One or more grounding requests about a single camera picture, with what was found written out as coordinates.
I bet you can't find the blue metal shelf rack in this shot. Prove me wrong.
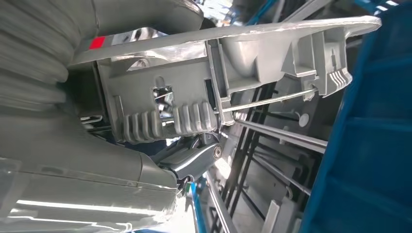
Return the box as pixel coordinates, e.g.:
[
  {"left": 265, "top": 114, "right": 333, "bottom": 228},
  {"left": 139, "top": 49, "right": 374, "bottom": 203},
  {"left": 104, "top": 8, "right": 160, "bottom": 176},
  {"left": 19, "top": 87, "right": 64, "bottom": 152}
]
[{"left": 246, "top": 0, "right": 412, "bottom": 233}]

